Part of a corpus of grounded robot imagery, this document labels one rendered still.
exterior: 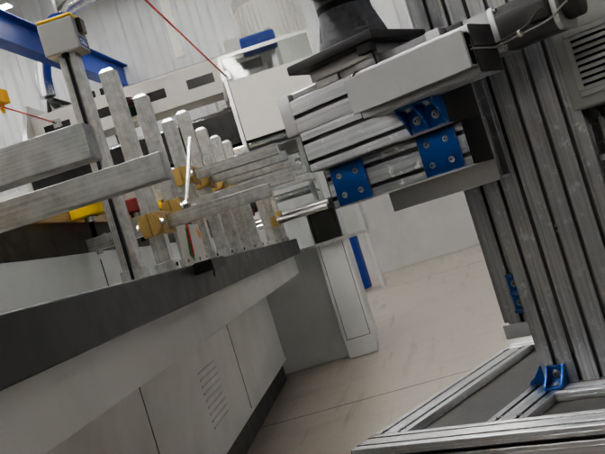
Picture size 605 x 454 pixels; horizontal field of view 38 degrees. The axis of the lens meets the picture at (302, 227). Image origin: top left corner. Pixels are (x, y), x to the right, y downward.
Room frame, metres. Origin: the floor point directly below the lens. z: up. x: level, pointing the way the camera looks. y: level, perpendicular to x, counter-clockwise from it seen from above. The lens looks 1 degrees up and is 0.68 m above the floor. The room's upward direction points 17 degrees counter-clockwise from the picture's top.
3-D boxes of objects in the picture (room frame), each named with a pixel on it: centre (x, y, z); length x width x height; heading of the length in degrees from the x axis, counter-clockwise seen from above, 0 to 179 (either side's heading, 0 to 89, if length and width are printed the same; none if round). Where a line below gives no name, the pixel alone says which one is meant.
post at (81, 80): (1.69, 0.33, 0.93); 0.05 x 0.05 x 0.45; 85
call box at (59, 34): (1.69, 0.33, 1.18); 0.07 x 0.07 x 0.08; 85
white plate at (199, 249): (2.17, 0.27, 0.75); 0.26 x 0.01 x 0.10; 175
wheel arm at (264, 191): (1.99, 0.26, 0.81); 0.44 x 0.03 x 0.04; 85
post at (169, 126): (2.45, 0.27, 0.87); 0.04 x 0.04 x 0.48; 85
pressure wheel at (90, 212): (2.00, 0.46, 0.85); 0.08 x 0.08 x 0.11
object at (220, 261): (2.12, 0.24, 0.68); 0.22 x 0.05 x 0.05; 175
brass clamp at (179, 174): (2.47, 0.27, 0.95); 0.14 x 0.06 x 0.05; 175
